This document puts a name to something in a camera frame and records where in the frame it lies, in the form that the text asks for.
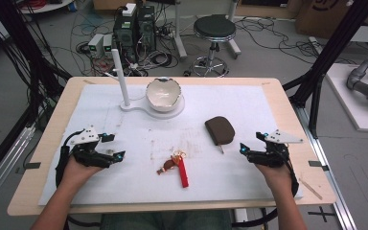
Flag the red strap keychain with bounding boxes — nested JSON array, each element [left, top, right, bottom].
[[156, 149, 190, 189]]

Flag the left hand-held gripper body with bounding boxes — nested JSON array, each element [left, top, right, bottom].
[[65, 125, 116, 169]]

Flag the person's right hand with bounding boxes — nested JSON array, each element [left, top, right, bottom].
[[255, 161, 297, 196]]

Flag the black tape cross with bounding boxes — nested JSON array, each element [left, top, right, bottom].
[[308, 206, 337, 223]]

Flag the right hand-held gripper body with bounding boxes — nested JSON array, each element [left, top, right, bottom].
[[247, 128, 304, 169]]

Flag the white table mat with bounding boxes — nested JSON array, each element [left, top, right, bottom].
[[37, 83, 304, 206]]

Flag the white stand with pole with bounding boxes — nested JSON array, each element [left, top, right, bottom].
[[103, 48, 186, 120]]

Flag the dark tape strip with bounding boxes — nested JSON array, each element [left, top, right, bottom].
[[14, 162, 42, 175], [308, 160, 331, 173]]

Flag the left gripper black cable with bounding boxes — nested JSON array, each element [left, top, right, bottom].
[[55, 129, 84, 188]]

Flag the person's left hand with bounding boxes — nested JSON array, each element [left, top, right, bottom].
[[60, 154, 105, 190]]

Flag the black computer tower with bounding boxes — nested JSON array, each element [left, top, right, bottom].
[[136, 4, 157, 55], [113, 11, 139, 64]]

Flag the person's legs in jeans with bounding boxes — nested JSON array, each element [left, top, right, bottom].
[[100, 209, 234, 230]]

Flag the white power supply box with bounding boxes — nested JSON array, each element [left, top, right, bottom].
[[87, 33, 105, 56], [103, 34, 115, 54]]

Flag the white floor platform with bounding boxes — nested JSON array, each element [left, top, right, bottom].
[[325, 62, 368, 133]]

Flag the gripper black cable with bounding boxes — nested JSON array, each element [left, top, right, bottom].
[[55, 129, 84, 188], [231, 152, 301, 229]]

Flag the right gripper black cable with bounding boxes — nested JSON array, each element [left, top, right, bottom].
[[231, 152, 301, 229]]

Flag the brown zip pouch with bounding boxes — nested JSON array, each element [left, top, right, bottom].
[[204, 116, 237, 155]]

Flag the white desk leg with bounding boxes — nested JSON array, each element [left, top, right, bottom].
[[172, 0, 189, 59], [226, 0, 242, 60]]

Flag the black round stool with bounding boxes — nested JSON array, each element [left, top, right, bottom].
[[190, 13, 242, 79]]

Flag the cardboard box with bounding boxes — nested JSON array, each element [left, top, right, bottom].
[[295, 0, 368, 40]]

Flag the black metal frame post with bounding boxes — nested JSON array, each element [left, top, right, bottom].
[[282, 0, 368, 139], [0, 0, 73, 190]]

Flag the thin wooden stick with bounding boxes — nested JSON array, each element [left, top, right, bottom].
[[299, 177, 324, 201]]

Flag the white eggshell-shaped bowl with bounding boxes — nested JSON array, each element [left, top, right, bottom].
[[145, 77, 182, 113]]

